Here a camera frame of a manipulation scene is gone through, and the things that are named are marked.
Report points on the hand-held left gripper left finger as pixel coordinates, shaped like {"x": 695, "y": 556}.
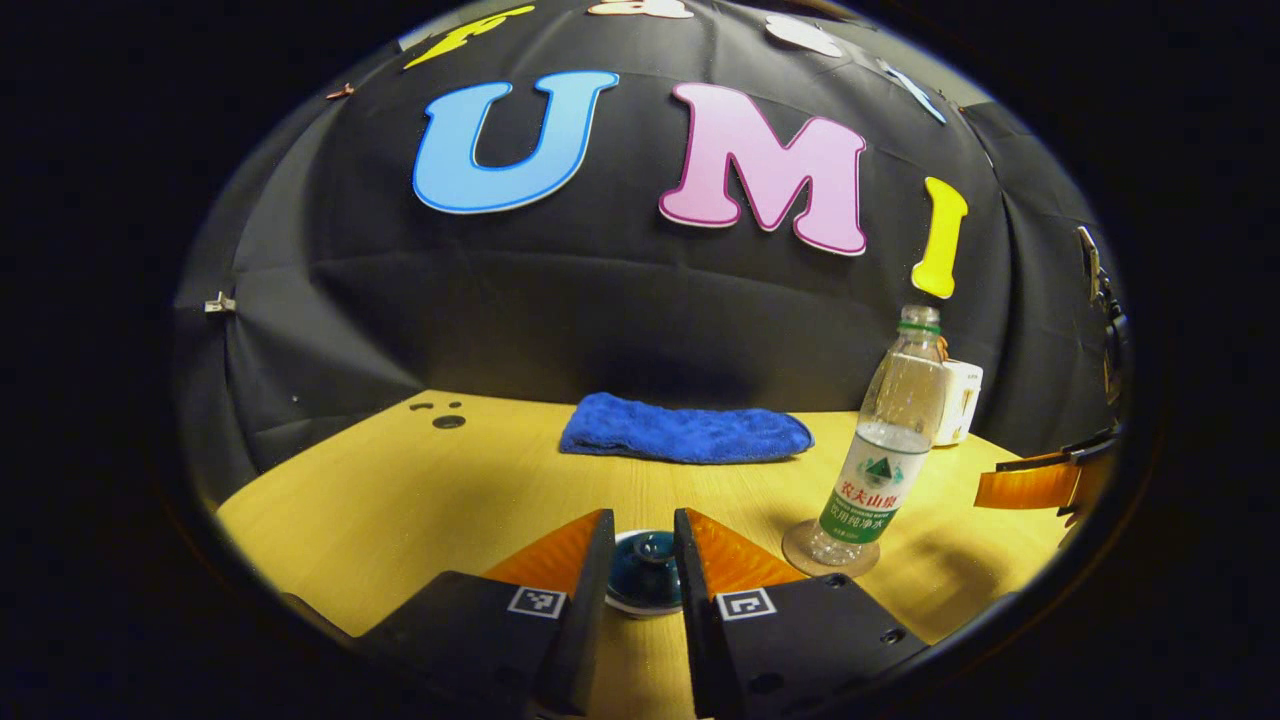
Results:
{"x": 585, "y": 640}

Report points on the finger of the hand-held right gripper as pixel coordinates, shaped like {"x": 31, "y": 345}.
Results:
{"x": 1060, "y": 458}
{"x": 1030, "y": 487}

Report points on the blue towel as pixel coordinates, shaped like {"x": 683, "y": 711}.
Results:
{"x": 680, "y": 430}

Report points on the dark metal stand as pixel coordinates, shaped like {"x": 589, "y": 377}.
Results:
{"x": 1090, "y": 260}

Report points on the white toaster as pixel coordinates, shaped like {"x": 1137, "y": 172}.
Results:
{"x": 962, "y": 400}

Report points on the white teacup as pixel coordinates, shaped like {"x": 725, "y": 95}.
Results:
{"x": 645, "y": 609}

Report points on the clear plastic water bottle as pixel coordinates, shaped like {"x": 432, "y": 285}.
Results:
{"x": 885, "y": 450}

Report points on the orange clip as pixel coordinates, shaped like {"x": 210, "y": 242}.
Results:
{"x": 340, "y": 92}

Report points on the black table grommet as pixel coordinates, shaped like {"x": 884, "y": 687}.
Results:
{"x": 449, "y": 421}

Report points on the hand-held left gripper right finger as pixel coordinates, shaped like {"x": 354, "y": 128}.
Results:
{"x": 698, "y": 650}

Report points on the dark teal teacup lid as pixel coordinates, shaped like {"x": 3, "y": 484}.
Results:
{"x": 645, "y": 565}

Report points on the round brown coaster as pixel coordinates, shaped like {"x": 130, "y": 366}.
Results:
{"x": 795, "y": 552}

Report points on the white clip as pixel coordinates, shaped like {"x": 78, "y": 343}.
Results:
{"x": 220, "y": 303}

